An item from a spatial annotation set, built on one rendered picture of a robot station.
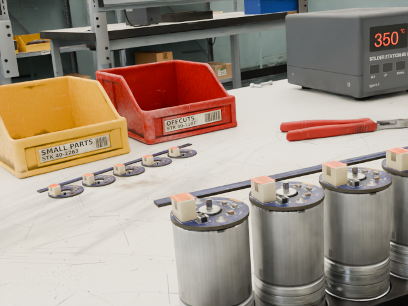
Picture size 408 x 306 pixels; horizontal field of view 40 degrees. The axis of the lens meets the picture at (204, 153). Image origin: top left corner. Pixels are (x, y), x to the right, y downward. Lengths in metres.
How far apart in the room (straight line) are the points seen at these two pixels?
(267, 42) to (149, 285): 5.87
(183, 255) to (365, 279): 0.07
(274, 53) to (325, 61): 5.50
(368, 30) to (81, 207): 0.38
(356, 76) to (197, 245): 0.49
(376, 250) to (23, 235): 0.22
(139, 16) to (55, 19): 2.01
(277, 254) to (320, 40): 0.52
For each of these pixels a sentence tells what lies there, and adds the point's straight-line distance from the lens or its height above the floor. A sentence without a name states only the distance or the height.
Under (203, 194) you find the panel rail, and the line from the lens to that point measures 0.19.
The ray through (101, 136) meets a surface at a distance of 0.48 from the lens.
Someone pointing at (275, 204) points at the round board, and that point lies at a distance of 0.18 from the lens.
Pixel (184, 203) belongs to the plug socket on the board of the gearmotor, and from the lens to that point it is 0.17.
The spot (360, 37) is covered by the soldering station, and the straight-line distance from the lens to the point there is 0.64.
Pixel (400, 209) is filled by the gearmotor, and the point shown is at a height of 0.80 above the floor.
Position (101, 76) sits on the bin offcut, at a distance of 0.59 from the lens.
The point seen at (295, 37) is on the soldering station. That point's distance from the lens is 0.74.
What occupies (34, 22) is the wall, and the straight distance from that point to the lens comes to 4.82.
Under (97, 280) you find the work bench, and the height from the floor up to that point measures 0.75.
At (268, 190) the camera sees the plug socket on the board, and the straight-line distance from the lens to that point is 0.18.
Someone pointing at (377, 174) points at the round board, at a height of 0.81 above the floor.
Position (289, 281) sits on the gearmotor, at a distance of 0.19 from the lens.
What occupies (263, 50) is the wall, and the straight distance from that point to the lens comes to 6.08.
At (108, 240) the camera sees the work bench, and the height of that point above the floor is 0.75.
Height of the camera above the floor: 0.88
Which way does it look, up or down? 16 degrees down
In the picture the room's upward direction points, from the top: 4 degrees counter-clockwise
